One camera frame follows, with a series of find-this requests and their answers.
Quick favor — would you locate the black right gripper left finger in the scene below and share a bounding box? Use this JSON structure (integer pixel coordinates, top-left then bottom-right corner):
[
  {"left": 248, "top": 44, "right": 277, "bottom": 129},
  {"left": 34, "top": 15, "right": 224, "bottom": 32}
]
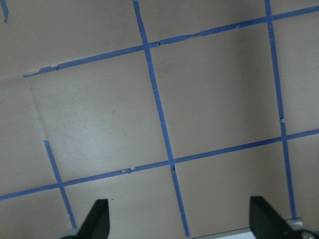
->
[{"left": 76, "top": 199, "right": 110, "bottom": 239}]

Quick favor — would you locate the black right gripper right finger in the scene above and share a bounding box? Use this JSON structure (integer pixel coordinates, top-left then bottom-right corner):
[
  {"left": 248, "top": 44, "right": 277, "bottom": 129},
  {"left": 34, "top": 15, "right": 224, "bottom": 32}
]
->
[{"left": 249, "top": 196, "right": 294, "bottom": 239}]

